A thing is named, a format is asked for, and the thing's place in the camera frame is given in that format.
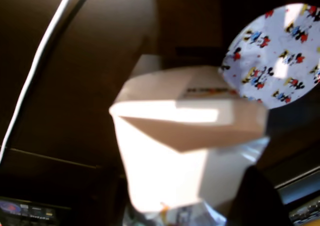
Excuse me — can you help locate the round white printed coaster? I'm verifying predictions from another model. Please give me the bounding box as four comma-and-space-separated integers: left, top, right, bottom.
218, 2, 320, 110

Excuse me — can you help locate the white cable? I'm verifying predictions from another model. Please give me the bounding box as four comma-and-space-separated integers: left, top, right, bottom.
0, 0, 77, 158

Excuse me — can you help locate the dark device with coloured print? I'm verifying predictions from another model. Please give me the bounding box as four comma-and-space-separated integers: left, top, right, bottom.
0, 196, 72, 226

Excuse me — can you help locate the white and black servo box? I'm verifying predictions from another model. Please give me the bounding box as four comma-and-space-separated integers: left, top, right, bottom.
108, 54, 272, 226

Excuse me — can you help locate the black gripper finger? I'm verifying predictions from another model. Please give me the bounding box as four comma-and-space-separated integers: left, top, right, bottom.
224, 165, 284, 226

